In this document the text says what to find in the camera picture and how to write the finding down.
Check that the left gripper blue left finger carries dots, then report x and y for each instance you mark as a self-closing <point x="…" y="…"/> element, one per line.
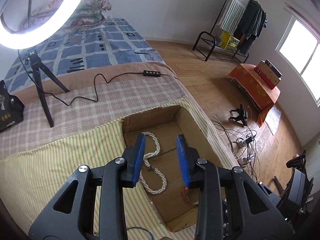
<point x="90" y="203"/>

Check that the blue patterned bed sheet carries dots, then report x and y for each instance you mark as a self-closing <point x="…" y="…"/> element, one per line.
<point x="114" y="42"/>

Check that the yellow striped cloth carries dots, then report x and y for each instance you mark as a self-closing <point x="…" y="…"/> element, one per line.
<point x="30" y="179"/>

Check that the white ring light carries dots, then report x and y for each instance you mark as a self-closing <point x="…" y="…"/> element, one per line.
<point x="27" y="38"/>

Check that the dark hanging clothes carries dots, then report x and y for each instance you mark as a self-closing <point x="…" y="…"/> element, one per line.
<point x="250" y="26"/>

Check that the folded floral quilt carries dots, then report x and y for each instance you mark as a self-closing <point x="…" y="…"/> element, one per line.
<point x="89" y="14"/>

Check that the plaid beige bed sheet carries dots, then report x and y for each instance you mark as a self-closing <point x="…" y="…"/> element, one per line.
<point x="96" y="96"/>

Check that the black device on floor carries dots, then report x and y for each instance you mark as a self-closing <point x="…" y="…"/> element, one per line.
<point x="242" y="115"/>

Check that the brown cardboard box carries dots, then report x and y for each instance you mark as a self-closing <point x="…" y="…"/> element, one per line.
<point x="169" y="211"/>

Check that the yellow box on rack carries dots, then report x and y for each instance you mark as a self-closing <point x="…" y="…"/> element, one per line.
<point x="229" y="42"/>

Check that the boxes on orange table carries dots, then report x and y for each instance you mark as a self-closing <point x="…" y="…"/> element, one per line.
<point x="269" y="73"/>

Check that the black clothes rack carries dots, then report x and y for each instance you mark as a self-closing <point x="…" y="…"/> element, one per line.
<point x="208" y="44"/>

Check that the striped hanging towel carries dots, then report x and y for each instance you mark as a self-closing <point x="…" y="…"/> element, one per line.
<point x="231" y="15"/>

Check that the black printed gift bag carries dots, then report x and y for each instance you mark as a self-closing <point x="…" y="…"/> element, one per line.
<point x="12" y="109"/>

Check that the black tripod stand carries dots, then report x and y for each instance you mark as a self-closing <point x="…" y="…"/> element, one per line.
<point x="37" y="65"/>

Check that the power strip with cables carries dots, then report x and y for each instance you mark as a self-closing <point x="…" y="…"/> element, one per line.
<point x="243" y="146"/>

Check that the window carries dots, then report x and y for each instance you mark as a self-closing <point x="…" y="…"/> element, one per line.
<point x="299" y="47"/>

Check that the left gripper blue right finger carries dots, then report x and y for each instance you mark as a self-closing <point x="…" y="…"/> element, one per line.
<point x="231" y="204"/>

